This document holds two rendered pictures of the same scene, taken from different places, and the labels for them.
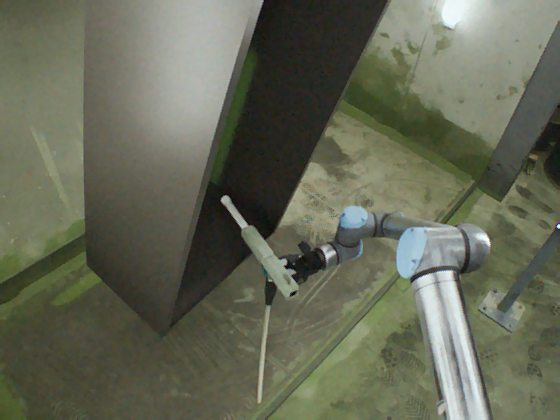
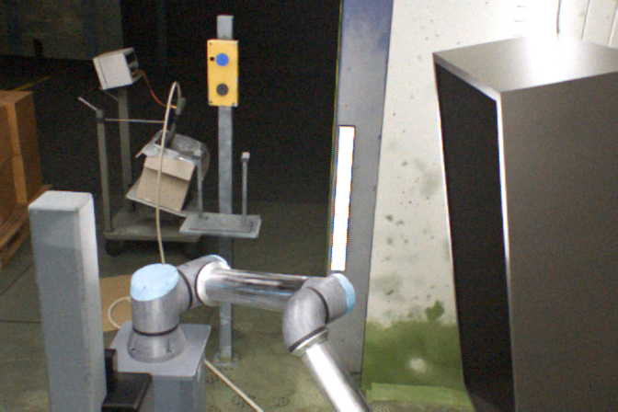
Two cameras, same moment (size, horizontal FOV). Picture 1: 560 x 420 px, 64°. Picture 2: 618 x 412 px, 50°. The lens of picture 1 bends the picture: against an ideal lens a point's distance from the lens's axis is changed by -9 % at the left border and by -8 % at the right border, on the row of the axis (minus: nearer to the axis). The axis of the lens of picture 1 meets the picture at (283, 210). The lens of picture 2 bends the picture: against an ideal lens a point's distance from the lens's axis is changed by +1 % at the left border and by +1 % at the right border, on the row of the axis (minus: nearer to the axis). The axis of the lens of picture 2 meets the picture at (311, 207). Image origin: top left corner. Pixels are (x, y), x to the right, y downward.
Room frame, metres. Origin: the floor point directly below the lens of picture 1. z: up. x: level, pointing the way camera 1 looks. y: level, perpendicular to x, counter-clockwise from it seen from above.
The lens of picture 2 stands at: (2.13, -1.28, 1.88)
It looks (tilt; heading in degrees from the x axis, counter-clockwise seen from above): 21 degrees down; 147
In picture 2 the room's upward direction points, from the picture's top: 3 degrees clockwise
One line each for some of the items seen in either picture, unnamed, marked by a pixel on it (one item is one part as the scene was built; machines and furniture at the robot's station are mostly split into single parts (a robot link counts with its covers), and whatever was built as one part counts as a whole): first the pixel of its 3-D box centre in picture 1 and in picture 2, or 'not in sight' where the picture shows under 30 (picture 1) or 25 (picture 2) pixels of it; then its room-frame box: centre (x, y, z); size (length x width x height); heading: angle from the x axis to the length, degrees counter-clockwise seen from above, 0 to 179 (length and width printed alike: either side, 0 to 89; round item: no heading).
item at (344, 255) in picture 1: (343, 249); not in sight; (1.20, -0.24, 0.51); 0.12 x 0.09 x 0.10; 129
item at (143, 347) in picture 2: not in sight; (156, 333); (0.27, -0.68, 0.69); 0.19 x 0.19 x 0.10
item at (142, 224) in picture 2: not in sight; (149, 154); (-1.92, 0.03, 0.64); 0.73 x 0.50 x 1.27; 59
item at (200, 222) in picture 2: not in sight; (222, 188); (-0.28, -0.20, 0.95); 0.26 x 0.15 x 0.32; 57
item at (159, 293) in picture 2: not in sight; (157, 295); (0.26, -0.67, 0.83); 0.17 x 0.15 x 0.18; 105
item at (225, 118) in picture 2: not in sight; (226, 205); (-0.42, -0.11, 0.82); 0.06 x 0.06 x 1.64; 57
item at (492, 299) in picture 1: (502, 308); not in sight; (1.46, -1.16, 0.01); 0.20 x 0.20 x 0.01; 57
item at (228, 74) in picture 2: not in sight; (223, 73); (-0.37, -0.14, 1.42); 0.12 x 0.06 x 0.26; 57
